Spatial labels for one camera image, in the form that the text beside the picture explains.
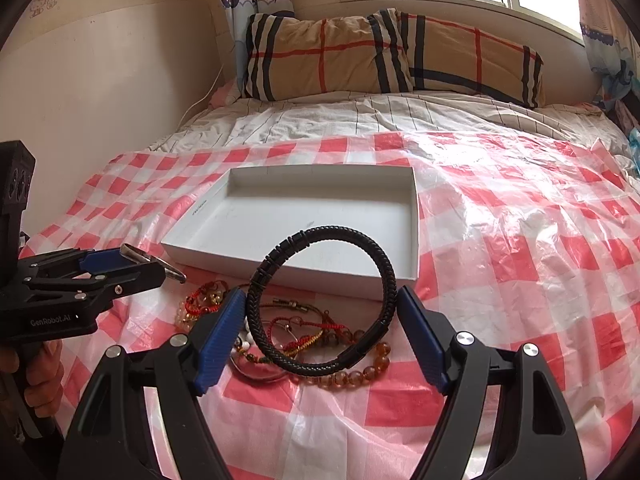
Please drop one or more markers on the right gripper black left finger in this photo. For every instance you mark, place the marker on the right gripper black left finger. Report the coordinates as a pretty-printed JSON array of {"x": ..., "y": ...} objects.
[{"x": 110, "y": 435}]

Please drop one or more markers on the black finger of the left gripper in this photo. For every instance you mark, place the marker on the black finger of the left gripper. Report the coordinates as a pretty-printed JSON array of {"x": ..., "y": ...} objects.
[
  {"x": 100, "y": 284},
  {"x": 100, "y": 259}
]

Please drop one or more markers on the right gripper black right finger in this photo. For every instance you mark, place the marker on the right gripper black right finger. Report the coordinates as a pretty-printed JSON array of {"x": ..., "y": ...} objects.
[{"x": 534, "y": 436}]

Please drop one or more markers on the person's left hand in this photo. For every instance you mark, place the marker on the person's left hand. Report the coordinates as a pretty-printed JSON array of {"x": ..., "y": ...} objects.
[{"x": 44, "y": 376}]

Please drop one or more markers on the white shallow cardboard box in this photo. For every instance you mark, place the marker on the white shallow cardboard box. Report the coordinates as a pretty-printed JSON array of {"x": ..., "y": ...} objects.
[{"x": 248, "y": 211}]

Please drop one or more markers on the pink cloth by pillow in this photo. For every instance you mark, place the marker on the pink cloth by pillow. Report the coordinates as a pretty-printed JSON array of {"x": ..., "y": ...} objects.
[{"x": 224, "y": 96}]

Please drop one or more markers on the red white checkered plastic sheet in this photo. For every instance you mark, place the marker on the red white checkered plastic sheet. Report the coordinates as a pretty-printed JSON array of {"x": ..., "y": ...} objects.
[{"x": 521, "y": 240}]

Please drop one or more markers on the white striped bed sheet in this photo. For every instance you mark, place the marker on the white striped bed sheet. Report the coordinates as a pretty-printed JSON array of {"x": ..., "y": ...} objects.
[{"x": 248, "y": 121}]

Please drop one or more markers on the left beige plaid pillow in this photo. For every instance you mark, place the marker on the left beige plaid pillow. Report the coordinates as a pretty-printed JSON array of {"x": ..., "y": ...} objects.
[{"x": 287, "y": 58}]

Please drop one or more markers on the beige plaid pillow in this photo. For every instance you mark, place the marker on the beige plaid pillow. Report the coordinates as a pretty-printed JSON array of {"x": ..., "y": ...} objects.
[
  {"x": 448, "y": 56},
  {"x": 287, "y": 58}
]

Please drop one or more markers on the right beige plaid pillow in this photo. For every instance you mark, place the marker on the right beige plaid pillow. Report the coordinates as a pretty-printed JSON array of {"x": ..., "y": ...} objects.
[{"x": 448, "y": 56}]

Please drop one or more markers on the right pink cartoon curtain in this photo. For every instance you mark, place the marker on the right pink cartoon curtain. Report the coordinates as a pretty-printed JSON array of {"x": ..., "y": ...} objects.
[{"x": 612, "y": 51}]

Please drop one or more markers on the white board on wall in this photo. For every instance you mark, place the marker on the white board on wall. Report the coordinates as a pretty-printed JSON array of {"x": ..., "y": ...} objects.
[{"x": 90, "y": 90}]

